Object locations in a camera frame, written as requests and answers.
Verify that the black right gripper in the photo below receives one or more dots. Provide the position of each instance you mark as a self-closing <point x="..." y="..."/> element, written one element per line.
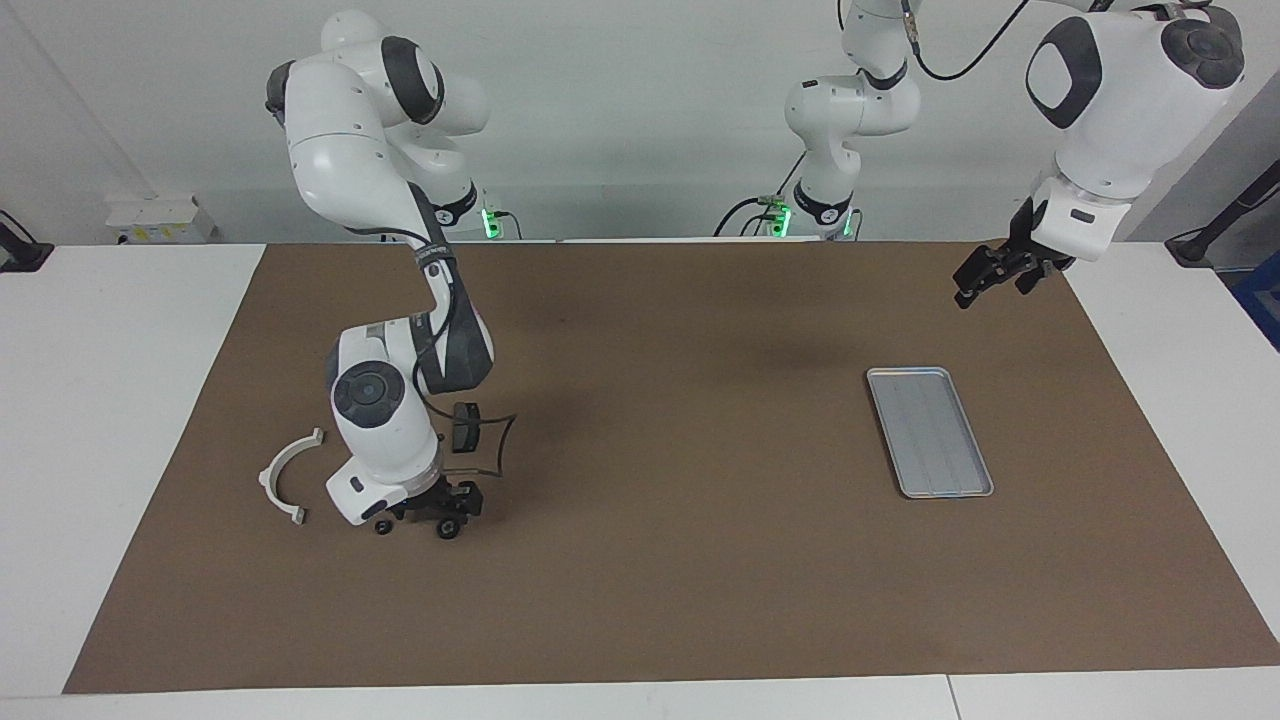
<point x="445" y="495"/>

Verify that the grey rectangular brake pad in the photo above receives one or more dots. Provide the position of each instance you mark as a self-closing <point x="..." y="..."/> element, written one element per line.
<point x="466" y="430"/>

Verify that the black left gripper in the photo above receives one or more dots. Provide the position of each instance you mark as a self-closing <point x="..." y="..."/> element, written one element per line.
<point x="1025" y="250"/>

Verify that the large black bearing gear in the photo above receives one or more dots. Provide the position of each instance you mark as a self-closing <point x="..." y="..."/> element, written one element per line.
<point x="449" y="534"/>

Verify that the brown table mat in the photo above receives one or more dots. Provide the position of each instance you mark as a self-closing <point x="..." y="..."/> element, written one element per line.
<point x="700" y="580"/>

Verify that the white curved plastic bracket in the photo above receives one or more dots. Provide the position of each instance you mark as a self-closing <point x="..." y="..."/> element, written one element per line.
<point x="272" y="487"/>

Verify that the white power strip box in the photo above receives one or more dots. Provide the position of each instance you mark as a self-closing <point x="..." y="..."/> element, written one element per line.
<point x="150" y="218"/>

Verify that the silver metal tray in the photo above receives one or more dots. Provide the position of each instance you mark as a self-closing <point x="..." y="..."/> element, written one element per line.
<point x="930" y="435"/>

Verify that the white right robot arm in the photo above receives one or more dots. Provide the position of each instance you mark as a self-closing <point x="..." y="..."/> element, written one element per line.
<point x="340" y="150"/>

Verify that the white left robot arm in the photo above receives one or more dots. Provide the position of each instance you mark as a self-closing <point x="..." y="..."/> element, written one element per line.
<point x="1110" y="100"/>

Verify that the black table clamp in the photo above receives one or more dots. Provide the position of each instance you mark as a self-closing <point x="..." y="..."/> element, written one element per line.
<point x="20" y="250"/>

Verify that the blue crate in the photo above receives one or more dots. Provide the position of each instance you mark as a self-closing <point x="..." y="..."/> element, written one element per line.
<point x="1262" y="305"/>

